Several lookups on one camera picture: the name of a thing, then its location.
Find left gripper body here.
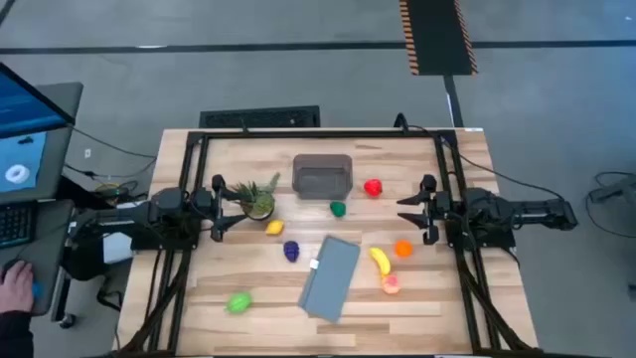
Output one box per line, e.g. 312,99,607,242
191,173,226,244

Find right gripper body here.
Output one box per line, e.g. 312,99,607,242
419,173,453,246

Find red toy fruit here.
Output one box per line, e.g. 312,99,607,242
363,178,385,199

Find yellow toy banana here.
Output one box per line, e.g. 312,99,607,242
368,247,393,277

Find purple toy grapes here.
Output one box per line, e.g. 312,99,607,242
282,240,301,264

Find pink toy peach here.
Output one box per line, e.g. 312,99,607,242
381,272,402,295

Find person's forearm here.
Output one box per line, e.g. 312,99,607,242
0,308,35,358

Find potted succulent plant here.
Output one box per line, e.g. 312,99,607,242
231,172,282,223

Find black floor grille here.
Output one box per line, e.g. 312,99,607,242
198,104,322,129

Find translucent grey plastic container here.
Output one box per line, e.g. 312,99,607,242
291,153,355,201

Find white paper sheet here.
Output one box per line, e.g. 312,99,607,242
101,231,135,265

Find folded grey cloth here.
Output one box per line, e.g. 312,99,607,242
296,235,363,324

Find black rounded bag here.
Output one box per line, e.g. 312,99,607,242
62,238,109,282

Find grey side desk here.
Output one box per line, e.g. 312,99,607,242
0,197,77,323

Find black mat with orange stripes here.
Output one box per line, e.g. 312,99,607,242
398,0,479,77

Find black desk leg with caster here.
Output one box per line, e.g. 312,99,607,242
49,263,80,330

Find dark grey floor stand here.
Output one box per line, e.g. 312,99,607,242
590,173,636,205

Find black keyboard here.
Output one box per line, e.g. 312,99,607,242
0,201,37,250

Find computer monitor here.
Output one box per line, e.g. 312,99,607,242
0,62,78,140

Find person's hand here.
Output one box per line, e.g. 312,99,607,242
0,260,37,315

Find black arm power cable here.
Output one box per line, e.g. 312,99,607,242
436,132,567,203

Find thin black desk cable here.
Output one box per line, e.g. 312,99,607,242
63,157,158,181
69,126,158,161

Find black floor cable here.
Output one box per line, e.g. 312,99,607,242
584,171,636,240

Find screen showing white ring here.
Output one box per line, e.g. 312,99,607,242
0,123,74,205

